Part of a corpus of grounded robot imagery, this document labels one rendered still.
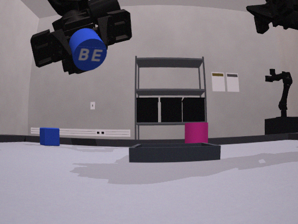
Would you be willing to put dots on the magenta cylinder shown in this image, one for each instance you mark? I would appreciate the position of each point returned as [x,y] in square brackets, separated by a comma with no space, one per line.
[196,132]

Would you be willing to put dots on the blue cube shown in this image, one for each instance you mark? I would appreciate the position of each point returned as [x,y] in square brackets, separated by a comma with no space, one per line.
[49,136]

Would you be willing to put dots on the blue cylinder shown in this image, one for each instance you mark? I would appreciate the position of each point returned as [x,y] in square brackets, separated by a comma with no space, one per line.
[88,50]

